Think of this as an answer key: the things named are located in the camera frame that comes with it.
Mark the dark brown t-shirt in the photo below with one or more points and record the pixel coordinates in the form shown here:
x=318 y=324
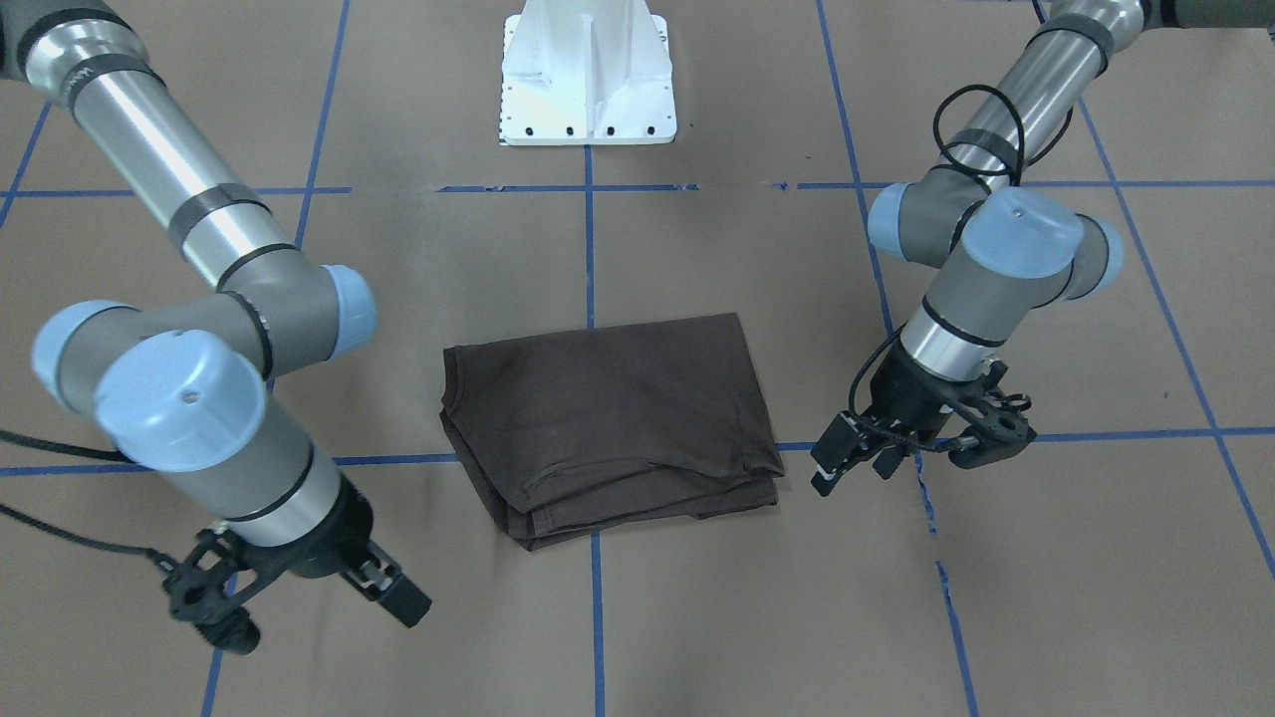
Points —
x=570 y=433

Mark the white pedestal column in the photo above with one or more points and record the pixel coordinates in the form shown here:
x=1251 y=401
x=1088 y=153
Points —
x=586 y=73

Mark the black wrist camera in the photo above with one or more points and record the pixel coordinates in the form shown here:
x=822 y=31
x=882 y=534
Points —
x=210 y=589
x=997 y=427

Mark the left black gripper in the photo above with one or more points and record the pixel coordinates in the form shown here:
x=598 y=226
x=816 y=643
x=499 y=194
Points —
x=918 y=386

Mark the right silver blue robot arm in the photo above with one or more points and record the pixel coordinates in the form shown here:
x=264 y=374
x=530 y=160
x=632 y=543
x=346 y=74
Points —
x=182 y=389

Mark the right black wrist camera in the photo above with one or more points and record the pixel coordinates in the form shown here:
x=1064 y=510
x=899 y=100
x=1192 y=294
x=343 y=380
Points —
x=210 y=589

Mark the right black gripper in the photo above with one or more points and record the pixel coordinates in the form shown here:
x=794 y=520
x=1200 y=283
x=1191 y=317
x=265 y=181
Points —
x=334 y=533

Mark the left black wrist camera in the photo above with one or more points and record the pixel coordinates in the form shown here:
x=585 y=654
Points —
x=997 y=427

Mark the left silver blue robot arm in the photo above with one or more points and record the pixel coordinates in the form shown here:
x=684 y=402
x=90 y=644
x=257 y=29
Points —
x=1000 y=251

